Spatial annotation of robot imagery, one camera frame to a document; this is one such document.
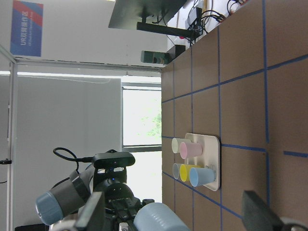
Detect pink cup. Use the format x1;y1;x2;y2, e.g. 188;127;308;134
180;142;203;159

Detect black monitor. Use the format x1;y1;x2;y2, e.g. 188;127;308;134
108;0;202;40

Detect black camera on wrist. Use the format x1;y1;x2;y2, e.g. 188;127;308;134
92;152;135;169

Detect pale green cup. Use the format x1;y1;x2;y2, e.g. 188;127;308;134
171;138;192;154

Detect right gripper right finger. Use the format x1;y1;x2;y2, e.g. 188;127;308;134
242;191;283;231

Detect cream rectangular tray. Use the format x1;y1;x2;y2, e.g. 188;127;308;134
184;133;221;191

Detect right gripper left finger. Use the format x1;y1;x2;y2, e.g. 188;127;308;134
74;192;105;231

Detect grey cup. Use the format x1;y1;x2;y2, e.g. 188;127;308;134
172;163;182;180

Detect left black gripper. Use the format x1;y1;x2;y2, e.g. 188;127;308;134
93;168;142;231

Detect yellow cup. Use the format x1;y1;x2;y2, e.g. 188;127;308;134
180;164;200;182

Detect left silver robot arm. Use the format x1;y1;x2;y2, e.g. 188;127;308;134
36;166;142;231

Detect blue wall sign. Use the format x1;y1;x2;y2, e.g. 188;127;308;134
10;0;44;57

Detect light blue cup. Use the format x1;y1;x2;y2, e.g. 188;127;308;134
189;167;216;187

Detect grey-blue plastic cup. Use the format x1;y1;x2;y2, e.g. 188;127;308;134
133;203;190;231

